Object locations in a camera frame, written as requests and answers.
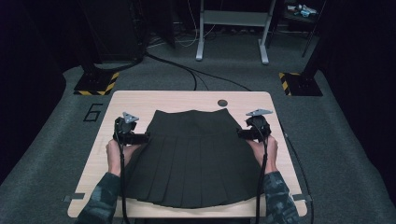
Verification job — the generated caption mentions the black cable along table edge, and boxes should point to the black cable along table edge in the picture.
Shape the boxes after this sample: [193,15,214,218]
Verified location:
[278,119,315,224]

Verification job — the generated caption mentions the thin black stand leg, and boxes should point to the thin black stand leg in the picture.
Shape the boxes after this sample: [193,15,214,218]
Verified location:
[301,0,327,59]

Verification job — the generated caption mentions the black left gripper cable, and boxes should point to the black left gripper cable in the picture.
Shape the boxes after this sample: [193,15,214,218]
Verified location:
[113,117,132,224]

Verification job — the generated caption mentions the black stand base striped edge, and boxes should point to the black stand base striped edge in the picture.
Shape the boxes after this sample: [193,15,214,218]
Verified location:
[73,71,120,96]
[277,71,324,97]

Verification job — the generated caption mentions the dark cabinet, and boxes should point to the dark cabinet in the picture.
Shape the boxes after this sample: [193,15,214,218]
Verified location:
[78,0,148,63]

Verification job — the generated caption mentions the black pleated skirt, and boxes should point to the black pleated skirt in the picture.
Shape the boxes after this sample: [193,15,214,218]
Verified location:
[120,107,265,210]

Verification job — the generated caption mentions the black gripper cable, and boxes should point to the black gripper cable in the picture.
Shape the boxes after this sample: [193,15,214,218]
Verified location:
[113,117,132,224]
[251,116,271,224]

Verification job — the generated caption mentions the grey tape strip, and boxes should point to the grey tape strip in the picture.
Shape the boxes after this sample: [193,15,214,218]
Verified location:
[61,192,86,203]
[291,192,313,203]

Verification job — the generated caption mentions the black floor cable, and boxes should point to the black floor cable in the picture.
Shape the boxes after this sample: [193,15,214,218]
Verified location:
[145,51,198,91]
[186,66,252,92]

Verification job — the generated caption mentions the grey metal desk frame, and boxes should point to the grey metal desk frame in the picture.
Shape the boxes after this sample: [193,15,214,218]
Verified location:
[195,0,278,65]

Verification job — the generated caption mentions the small items on dark shelf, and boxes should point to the small items on dark shelf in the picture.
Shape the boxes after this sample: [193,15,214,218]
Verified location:
[285,3,319,19]

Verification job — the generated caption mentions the person's left hand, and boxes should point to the person's left hand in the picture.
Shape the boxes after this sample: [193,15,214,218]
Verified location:
[105,139,142,178]

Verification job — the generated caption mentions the white cable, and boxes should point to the white cable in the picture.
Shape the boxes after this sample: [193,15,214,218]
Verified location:
[174,0,217,49]

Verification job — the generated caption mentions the person's right hand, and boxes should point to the person's right hand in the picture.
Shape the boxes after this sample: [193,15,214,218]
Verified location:
[247,134,279,175]

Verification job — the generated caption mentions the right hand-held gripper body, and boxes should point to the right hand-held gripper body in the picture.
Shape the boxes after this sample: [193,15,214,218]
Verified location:
[245,107,274,144]

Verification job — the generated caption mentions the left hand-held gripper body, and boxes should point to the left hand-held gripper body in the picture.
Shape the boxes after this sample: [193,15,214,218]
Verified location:
[113,111,140,146]

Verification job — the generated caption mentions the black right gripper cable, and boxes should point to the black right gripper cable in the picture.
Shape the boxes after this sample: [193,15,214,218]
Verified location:
[251,116,271,224]

